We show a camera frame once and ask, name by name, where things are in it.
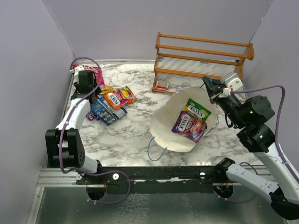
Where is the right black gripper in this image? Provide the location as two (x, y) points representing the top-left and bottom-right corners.
(202, 75), (246, 128)

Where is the pink chips bag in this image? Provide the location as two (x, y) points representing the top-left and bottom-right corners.
(71, 64), (105, 86)

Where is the yellow M&M's packet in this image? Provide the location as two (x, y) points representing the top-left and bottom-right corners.
(100, 85), (114, 95)

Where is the blue snack packet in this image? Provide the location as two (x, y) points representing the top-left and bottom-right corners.
(91, 97), (127, 126)

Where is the purple M&M's packet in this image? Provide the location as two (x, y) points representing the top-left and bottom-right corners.
(85, 111), (99, 121)

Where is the orange Fox's candy packet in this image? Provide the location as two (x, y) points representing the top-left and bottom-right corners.
(104, 86), (137, 110)

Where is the purple Fox's berries packet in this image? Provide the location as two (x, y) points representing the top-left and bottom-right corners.
(171, 111), (207, 143)

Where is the blue checkered paper bag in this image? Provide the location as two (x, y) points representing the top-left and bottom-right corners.
(147, 86), (219, 153)

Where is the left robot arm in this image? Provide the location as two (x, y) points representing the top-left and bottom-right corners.
(45, 70), (103, 184)

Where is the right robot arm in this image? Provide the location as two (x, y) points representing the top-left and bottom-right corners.
(202, 76), (299, 220)

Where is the small clear plastic cup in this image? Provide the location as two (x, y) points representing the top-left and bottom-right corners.
(181, 82), (191, 88)

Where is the green snack packet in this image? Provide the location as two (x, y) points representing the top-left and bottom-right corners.
(184, 98), (211, 121)

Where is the wooden rack shelf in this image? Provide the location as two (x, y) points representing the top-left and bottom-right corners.
(152, 32), (255, 93)

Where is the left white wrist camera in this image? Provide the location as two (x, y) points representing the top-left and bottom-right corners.
(70, 65), (85, 78)

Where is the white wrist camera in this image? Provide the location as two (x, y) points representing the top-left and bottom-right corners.
(220, 72), (243, 98)
(70, 65), (85, 78)

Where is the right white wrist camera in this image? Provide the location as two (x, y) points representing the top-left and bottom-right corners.
(220, 72), (243, 98)

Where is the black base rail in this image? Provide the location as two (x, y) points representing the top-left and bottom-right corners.
(76, 166), (228, 194)

